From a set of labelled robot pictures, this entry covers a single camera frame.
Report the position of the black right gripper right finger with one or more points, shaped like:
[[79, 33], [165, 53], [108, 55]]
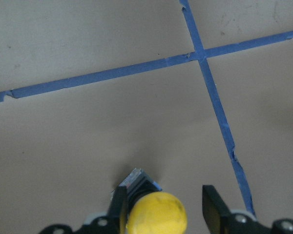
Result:
[[215, 212]]

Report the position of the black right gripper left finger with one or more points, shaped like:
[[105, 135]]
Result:
[[117, 212]]

